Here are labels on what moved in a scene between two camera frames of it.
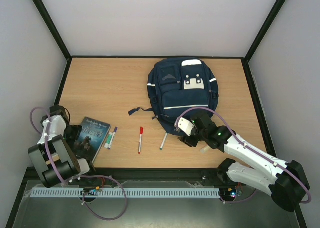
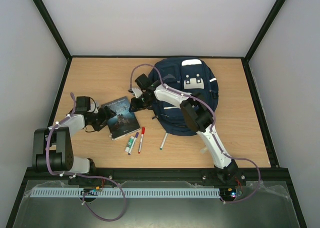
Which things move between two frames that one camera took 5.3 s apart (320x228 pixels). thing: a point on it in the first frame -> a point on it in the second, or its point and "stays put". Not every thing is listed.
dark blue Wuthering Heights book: x=93 y=134 -> x=124 y=122
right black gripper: x=187 y=140 -> x=139 y=102
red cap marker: x=141 y=133 stays put
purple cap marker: x=112 y=137 -> x=136 y=135
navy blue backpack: x=177 y=84 stays put
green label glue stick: x=108 y=139 -> x=129 y=144
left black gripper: x=78 y=129 -> x=106 y=117
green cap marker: x=163 y=142 stays put
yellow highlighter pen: x=204 y=150 stays put
